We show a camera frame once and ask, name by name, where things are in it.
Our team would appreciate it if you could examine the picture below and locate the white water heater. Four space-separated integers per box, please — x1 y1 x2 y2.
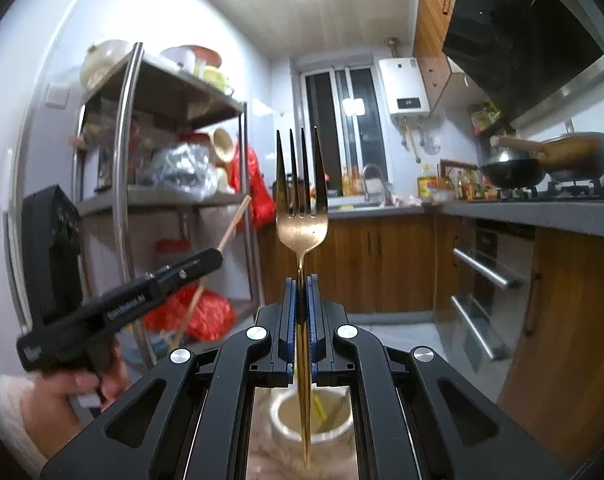
378 58 430 118

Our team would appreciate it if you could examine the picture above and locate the metal storage shelf rack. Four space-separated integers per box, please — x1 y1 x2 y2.
68 41 263 366

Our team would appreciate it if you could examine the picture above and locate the red plastic bag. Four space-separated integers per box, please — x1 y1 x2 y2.
144 285 236 341

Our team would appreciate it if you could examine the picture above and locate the black wok pan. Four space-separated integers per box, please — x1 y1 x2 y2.
480 148 545 190

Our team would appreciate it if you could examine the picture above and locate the yellow plastic scoop in holder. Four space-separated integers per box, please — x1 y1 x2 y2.
312 390 331 432

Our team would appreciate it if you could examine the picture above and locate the gold metal fork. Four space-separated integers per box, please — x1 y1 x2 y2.
275 131 328 467

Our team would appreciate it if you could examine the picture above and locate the clear plastic bag on shelf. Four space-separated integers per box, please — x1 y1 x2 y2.
137 143 218 200

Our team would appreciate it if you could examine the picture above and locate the white bowl on shelf top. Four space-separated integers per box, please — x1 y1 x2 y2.
80 39 132 90

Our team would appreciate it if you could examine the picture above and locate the kitchen sink faucet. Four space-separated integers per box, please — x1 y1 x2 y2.
360 164 395 207

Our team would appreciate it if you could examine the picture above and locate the left hand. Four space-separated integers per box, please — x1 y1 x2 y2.
20 340 131 458

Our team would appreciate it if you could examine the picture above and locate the kitchen window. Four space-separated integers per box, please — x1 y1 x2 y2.
300 65 391 197

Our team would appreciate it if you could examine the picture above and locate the kitchen counter with wood cabinets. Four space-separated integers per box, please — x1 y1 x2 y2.
256 198 604 466

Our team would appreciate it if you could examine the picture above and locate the brown cooking pot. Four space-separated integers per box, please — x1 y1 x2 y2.
490 132 604 182

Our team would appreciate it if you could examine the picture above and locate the black range hood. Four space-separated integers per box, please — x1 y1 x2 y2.
443 0 604 124

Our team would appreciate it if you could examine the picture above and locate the oven with steel handles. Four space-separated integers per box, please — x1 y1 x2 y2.
446 219 535 402

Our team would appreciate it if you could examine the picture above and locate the white floral ceramic utensil holder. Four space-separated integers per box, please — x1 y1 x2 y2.
246 386 360 480

